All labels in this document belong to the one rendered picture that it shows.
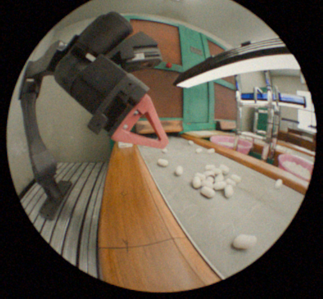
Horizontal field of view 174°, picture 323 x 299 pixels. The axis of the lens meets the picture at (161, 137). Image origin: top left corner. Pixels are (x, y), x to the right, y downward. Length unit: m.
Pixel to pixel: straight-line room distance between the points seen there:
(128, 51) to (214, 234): 0.28
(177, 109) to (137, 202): 0.65
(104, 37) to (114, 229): 0.24
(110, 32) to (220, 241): 0.30
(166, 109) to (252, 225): 0.70
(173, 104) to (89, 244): 0.78
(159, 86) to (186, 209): 0.66
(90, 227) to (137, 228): 0.16
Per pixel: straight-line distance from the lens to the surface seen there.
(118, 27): 0.16
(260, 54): 0.27
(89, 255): 0.27
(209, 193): 0.22
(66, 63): 0.16
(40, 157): 0.33
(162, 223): 0.16
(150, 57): 0.15
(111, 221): 0.17
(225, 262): 0.18
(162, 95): 0.70
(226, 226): 0.20
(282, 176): 0.38
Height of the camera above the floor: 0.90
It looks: 13 degrees down
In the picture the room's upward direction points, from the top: straight up
